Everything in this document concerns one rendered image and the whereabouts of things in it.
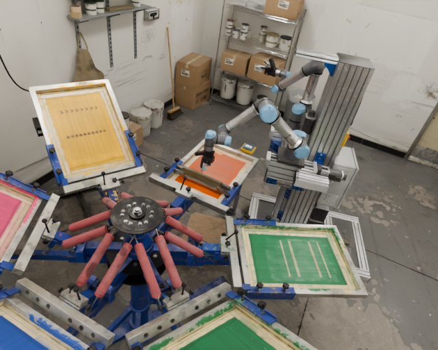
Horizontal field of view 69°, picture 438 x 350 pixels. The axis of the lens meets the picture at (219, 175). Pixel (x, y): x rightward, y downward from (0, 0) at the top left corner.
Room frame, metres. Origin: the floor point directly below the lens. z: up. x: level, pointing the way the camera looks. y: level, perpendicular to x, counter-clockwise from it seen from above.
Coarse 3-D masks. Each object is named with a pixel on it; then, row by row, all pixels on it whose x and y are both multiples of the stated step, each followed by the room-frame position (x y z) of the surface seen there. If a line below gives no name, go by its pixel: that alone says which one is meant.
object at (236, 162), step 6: (228, 156) 2.52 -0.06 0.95; (228, 162) 2.41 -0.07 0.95; (234, 162) 2.43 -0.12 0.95; (240, 162) 2.45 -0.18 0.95; (240, 168) 2.36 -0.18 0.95; (210, 174) 2.19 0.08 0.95; (234, 174) 2.25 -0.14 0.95; (222, 180) 2.14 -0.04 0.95; (228, 180) 2.16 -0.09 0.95; (204, 186) 2.02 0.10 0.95; (204, 192) 1.94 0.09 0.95; (210, 192) 1.95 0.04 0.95; (216, 192) 1.97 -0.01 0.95; (216, 198) 1.90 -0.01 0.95
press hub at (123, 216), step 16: (128, 208) 1.29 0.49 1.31; (144, 208) 1.31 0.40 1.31; (160, 208) 1.33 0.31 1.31; (128, 224) 1.17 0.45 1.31; (144, 224) 1.19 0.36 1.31; (128, 240) 1.21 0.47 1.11; (144, 240) 1.23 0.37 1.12; (112, 256) 1.16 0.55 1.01; (128, 256) 1.17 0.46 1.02; (160, 256) 1.22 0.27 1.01; (128, 272) 1.07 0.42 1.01; (160, 272) 1.17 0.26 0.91; (144, 288) 1.22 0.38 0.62; (144, 304) 1.22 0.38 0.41; (128, 320) 1.27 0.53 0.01; (144, 320) 1.22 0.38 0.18
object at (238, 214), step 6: (240, 150) 2.70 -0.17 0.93; (246, 150) 2.68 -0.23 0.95; (252, 150) 2.70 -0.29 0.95; (234, 198) 2.73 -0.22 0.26; (234, 204) 2.72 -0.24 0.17; (234, 210) 2.71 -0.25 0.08; (240, 210) 2.81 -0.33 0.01; (222, 216) 2.66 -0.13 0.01; (234, 216) 2.70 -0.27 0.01; (240, 216) 2.71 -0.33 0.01
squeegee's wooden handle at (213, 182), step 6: (186, 168) 2.08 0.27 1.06; (186, 174) 2.07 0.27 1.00; (192, 174) 2.06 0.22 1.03; (198, 174) 2.04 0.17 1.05; (204, 174) 2.04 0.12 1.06; (198, 180) 2.04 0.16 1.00; (204, 180) 2.02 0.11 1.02; (210, 180) 2.00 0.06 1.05; (216, 180) 2.00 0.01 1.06; (216, 186) 1.98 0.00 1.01
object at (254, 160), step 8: (200, 144) 2.58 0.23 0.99; (216, 144) 2.63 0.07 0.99; (192, 152) 2.43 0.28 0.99; (232, 152) 2.57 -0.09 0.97; (240, 152) 2.57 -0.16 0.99; (184, 160) 2.28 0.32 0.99; (256, 160) 2.48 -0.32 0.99; (248, 168) 2.33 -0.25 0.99; (168, 176) 2.03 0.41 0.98; (240, 184) 2.09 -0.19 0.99; (216, 200) 1.84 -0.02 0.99
